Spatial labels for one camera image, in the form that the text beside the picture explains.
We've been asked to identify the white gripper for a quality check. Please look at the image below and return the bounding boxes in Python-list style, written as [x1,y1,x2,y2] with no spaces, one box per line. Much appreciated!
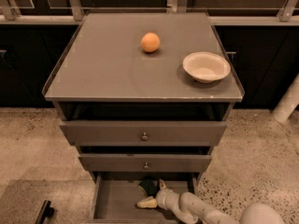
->
[137,179,186,211]

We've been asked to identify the green yellow sponge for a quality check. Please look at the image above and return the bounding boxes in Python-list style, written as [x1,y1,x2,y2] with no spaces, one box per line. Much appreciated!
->
[138,178,160,197]

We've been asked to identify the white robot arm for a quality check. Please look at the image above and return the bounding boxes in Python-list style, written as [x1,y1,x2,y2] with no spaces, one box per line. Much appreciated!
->
[137,76,299,224]

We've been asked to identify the grey middle drawer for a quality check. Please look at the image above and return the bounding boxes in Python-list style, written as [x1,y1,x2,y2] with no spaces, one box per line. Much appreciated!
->
[78,154,212,173]

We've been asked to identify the grey drawer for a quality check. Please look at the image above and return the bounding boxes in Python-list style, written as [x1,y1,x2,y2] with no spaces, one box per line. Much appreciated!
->
[90,172,197,224]
[78,154,212,173]
[60,120,227,147]

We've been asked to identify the grey bottom drawer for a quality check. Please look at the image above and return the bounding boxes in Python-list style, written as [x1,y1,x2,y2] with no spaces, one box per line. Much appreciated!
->
[90,172,197,224]

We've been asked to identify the grey top drawer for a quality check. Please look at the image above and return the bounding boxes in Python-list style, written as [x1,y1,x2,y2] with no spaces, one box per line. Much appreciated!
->
[60,120,227,147]

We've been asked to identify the grey drawer cabinet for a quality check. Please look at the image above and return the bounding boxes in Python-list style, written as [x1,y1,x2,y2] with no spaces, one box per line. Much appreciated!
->
[42,12,245,224]

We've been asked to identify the black object on floor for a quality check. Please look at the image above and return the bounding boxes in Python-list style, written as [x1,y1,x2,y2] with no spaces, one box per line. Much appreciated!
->
[35,200,54,224]

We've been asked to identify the white paper bowl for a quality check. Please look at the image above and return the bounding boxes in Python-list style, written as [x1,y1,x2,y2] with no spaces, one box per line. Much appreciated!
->
[182,52,231,83]

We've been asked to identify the orange fruit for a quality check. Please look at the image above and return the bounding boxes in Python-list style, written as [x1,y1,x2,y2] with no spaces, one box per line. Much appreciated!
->
[140,33,160,53]

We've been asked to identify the dark background cabinets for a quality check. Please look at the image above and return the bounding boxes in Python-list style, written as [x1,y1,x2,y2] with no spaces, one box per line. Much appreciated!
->
[0,25,78,107]

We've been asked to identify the metal railing frame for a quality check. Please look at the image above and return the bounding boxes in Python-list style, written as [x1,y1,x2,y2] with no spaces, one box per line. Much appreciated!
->
[0,0,299,26]

